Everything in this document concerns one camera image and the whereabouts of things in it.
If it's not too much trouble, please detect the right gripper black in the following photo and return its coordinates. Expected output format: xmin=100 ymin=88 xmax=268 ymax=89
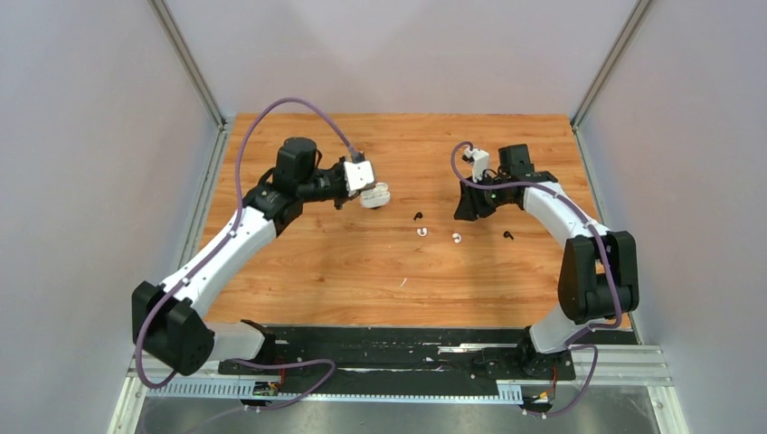
xmin=453 ymin=172 xmax=512 ymax=222

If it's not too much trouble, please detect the white earbud charging case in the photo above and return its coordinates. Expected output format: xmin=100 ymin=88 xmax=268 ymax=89
xmin=359 ymin=183 xmax=391 ymax=209

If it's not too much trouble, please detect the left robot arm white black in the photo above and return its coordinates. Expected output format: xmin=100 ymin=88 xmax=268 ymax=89
xmin=131 ymin=137 xmax=376 ymax=376

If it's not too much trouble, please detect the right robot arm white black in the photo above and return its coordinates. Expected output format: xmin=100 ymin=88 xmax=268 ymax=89
xmin=450 ymin=141 xmax=639 ymax=378

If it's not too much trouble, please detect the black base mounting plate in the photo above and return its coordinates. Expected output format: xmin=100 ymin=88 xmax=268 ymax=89
xmin=252 ymin=326 xmax=576 ymax=397

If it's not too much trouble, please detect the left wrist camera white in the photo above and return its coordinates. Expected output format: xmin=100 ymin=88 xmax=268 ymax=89
xmin=342 ymin=161 xmax=376 ymax=195

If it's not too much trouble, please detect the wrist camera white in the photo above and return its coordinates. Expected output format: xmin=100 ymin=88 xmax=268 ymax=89
xmin=462 ymin=147 xmax=490 ymax=184
xmin=342 ymin=161 xmax=376 ymax=195

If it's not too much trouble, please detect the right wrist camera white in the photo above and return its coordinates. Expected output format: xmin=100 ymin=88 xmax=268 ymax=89
xmin=462 ymin=147 xmax=490 ymax=184

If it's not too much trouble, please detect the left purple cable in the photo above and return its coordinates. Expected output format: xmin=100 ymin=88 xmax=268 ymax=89
xmin=135 ymin=97 xmax=365 ymax=414

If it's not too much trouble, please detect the purple cable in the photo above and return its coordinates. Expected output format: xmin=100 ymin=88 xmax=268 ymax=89
xmin=450 ymin=141 xmax=624 ymax=420
xmin=135 ymin=97 xmax=365 ymax=414

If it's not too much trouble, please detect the left aluminium frame post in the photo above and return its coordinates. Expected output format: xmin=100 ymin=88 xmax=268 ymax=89
xmin=147 ymin=0 xmax=227 ymax=129

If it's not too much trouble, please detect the aluminium frame post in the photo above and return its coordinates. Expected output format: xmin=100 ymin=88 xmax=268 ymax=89
xmin=570 ymin=0 xmax=655 ymax=132
xmin=147 ymin=0 xmax=227 ymax=129

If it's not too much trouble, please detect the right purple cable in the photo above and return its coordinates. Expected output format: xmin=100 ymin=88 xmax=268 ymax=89
xmin=450 ymin=141 xmax=624 ymax=420

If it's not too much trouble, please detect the white slotted cable duct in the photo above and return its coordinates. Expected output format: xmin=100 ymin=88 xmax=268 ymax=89
xmin=147 ymin=382 xmax=525 ymax=404

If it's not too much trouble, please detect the aluminium front rail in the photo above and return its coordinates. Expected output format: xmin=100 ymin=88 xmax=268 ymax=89
xmin=127 ymin=336 xmax=674 ymax=388

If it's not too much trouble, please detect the right aluminium frame post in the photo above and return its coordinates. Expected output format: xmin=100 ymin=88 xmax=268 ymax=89
xmin=570 ymin=0 xmax=655 ymax=132

